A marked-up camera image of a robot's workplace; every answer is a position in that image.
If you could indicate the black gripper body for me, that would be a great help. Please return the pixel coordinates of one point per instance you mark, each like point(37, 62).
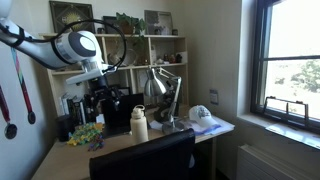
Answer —
point(101, 86)

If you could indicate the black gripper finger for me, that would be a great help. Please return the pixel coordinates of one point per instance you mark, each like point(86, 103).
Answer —
point(116, 100)
point(94, 104)

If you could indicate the yellow and green garland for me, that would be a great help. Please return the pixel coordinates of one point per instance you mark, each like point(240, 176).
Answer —
point(83, 133)

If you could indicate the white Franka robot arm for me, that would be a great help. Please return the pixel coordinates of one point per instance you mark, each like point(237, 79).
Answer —
point(40, 50)

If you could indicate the silver desk lamp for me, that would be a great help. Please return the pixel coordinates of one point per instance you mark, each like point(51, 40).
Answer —
point(154, 85)

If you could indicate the small white card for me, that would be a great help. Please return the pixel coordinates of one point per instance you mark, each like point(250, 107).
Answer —
point(100, 119)

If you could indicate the row of books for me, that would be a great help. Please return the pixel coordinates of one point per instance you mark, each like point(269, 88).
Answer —
point(75, 111)

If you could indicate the cream water bottle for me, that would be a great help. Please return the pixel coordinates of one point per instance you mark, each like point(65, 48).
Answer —
point(139, 126)

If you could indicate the black cylindrical speaker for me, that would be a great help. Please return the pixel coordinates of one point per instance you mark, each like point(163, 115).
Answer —
point(65, 128)

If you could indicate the black office chair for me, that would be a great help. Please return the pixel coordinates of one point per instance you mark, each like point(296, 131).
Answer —
point(146, 156)

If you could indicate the small brown figurine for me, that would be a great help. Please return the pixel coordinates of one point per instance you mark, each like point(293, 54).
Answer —
point(165, 57)

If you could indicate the medal with rainbow ribbon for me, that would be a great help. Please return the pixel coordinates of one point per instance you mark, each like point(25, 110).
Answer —
point(31, 117)

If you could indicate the light wooden bookshelf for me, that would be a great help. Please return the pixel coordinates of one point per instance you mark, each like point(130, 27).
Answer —
point(186, 83)

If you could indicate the potted green plant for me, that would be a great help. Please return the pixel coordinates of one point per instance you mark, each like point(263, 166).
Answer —
point(128, 20)

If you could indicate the small dark figurine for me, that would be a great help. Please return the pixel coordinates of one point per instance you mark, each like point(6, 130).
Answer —
point(178, 58)

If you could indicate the large dark gold framed picture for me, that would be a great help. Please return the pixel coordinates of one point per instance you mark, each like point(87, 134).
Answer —
point(66, 16)

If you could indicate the white baseball cap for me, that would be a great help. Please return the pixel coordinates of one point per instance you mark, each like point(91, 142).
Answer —
point(200, 115)

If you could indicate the grey framed picture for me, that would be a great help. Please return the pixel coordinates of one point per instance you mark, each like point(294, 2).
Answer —
point(158, 21)

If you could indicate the medal with red ribbon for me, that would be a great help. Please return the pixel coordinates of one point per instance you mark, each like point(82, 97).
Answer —
point(10, 131)

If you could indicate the small dark jar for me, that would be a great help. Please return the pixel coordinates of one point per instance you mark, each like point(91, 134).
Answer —
point(174, 32)

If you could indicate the white and blue papers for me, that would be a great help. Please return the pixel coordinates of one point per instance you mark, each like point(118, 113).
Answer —
point(224, 126)

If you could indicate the white radiator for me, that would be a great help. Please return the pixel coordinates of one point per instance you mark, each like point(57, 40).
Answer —
point(260, 163)

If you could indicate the white window sill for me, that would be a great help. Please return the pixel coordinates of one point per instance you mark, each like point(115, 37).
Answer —
point(293, 135)

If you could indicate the black metal window rack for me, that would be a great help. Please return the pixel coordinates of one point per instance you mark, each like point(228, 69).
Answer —
point(306, 113)

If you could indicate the small black photo frame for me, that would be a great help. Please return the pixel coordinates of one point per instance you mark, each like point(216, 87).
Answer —
point(125, 90)

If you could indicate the small dark picture frame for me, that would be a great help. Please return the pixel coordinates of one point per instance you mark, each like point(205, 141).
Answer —
point(108, 24)

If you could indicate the small wall sign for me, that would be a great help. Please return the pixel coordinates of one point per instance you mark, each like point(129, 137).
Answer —
point(214, 96)

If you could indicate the dark window frame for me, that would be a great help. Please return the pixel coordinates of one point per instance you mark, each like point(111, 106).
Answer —
point(258, 66)

